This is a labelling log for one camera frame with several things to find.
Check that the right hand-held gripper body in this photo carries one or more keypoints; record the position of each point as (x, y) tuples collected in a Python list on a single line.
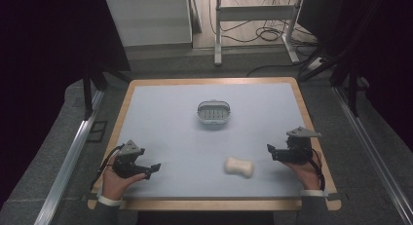
[(297, 152)]

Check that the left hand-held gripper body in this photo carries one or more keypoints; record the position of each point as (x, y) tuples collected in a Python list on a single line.
[(127, 161)]

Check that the person's right hand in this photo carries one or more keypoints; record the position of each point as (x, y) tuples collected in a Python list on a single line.
[(308, 174)]

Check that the person's left hand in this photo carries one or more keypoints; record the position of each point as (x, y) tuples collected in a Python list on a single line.
[(113, 184)]

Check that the light blue table mat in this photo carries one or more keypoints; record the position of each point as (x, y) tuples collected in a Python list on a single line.
[(195, 147)]

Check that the grey soap dish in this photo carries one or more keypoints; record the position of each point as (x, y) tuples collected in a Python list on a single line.
[(214, 112)]

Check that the black metal stand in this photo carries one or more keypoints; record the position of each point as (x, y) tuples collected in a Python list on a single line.
[(352, 85), (89, 88)]

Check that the white power strip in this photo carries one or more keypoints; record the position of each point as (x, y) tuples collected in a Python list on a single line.
[(315, 64)]

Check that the dark curtain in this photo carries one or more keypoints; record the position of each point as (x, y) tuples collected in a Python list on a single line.
[(42, 56), (386, 56)]

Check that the white cabinet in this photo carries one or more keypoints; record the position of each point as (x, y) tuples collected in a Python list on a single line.
[(149, 20)]

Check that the aluminium floor rail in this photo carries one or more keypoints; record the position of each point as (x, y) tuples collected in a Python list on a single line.
[(373, 153), (68, 166)]

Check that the white metal desk frame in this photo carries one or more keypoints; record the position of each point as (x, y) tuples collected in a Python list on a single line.
[(256, 13)]

